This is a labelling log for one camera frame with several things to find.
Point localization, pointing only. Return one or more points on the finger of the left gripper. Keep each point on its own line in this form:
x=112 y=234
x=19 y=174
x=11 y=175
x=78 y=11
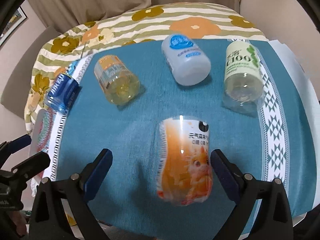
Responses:
x=8 y=148
x=31 y=166

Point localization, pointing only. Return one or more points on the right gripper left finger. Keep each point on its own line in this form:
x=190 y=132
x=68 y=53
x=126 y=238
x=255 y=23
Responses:
x=48 y=219

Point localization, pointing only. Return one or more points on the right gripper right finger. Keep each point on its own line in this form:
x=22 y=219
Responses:
x=273 y=220

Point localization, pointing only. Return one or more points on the orange cat label cup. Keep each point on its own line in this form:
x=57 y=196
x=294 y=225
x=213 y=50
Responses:
x=184 y=175

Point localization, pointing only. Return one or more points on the blue label bottle cup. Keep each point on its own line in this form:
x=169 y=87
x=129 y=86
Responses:
x=63 y=90

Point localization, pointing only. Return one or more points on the yellow orange label cup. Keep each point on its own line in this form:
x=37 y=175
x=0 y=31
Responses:
x=118 y=83

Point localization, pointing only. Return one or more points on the green C100 label cup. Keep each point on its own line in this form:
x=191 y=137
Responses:
x=243 y=83

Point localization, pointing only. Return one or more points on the white blue label cup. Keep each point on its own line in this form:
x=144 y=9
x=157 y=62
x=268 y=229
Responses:
x=189 y=65

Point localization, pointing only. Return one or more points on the framed picture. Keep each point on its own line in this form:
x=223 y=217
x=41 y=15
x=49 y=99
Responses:
x=17 y=19

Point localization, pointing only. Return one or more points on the teal patterned tablecloth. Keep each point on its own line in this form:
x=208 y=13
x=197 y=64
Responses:
x=175 y=129

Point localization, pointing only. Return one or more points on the floral striped quilt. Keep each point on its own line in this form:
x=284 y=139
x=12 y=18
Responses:
x=196 y=20

